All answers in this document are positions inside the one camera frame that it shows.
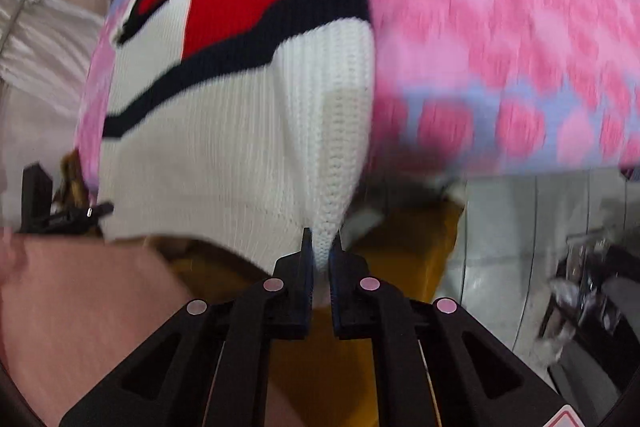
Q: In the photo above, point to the brown patterned cloth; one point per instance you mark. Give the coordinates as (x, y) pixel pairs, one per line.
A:
(72, 179)

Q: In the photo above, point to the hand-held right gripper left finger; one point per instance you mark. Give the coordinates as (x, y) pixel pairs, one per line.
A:
(306, 292)

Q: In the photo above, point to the white red navy knit sweater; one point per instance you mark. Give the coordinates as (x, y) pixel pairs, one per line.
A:
(225, 132)

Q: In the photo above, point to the yellow cloth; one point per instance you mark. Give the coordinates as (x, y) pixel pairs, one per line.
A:
(400, 257)

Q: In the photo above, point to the white satin curtain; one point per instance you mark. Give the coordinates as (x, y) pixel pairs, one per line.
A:
(45, 37)

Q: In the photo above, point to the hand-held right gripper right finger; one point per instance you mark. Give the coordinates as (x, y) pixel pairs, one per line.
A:
(336, 302)

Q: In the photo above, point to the dark shiny object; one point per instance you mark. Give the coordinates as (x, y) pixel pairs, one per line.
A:
(615, 307)

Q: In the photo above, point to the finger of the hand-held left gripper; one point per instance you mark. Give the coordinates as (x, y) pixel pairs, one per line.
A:
(82, 213)

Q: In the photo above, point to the pink floral blanket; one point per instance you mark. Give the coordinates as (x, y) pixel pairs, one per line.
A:
(475, 32)

